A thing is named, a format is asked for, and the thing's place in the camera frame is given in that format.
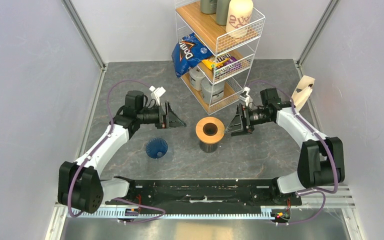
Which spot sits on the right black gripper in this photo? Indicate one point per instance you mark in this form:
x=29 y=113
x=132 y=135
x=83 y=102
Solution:
x=236 y=126

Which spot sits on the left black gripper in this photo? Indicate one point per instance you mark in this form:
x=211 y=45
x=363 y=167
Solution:
x=174 y=121

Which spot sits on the dark glass carafe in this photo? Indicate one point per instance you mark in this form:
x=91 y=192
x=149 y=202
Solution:
x=209 y=145

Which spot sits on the wooden ring dripper stand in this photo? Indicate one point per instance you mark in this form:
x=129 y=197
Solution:
x=218 y=137

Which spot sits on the blue ribbed coffee dripper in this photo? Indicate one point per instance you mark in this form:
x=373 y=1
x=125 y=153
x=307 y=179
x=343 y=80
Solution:
x=156 y=148

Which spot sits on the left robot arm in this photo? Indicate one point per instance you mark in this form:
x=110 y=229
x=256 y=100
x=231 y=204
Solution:
x=80 y=185

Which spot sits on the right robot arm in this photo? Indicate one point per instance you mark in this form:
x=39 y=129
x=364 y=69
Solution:
x=321 y=161

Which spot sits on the paper coffee filter stack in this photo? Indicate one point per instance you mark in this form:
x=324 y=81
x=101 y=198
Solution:
x=302 y=91

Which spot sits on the grey canister lower shelf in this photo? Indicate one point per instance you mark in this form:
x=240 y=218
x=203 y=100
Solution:
x=212 y=93

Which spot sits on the white canister lower shelf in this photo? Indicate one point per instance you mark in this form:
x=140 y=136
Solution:
x=195 y=78

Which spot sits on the yellow M&M candy bag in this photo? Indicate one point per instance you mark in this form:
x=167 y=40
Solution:
x=213 y=63

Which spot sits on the blue Doritos chip bag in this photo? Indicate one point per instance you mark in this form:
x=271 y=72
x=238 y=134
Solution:
x=188 y=53

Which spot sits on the cream white bottle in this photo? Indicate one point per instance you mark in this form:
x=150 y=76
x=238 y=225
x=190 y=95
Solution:
x=239 y=15

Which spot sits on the grey green bottle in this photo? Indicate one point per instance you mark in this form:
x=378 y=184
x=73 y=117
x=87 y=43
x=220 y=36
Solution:
x=208 y=7
x=222 y=10

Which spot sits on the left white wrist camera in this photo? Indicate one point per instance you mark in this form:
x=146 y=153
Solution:
x=156 y=93

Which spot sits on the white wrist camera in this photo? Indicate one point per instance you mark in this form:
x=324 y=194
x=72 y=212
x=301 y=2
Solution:
x=156 y=93
x=245 y=97

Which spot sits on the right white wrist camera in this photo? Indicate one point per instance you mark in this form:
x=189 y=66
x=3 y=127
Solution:
x=245 y=97

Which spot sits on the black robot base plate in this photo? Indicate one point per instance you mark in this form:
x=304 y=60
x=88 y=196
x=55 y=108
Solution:
x=207 y=196

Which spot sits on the white wire shelf rack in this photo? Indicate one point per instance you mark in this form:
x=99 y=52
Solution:
x=189 y=19

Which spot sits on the aluminium rail frame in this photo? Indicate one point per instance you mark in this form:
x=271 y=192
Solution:
x=333 y=217

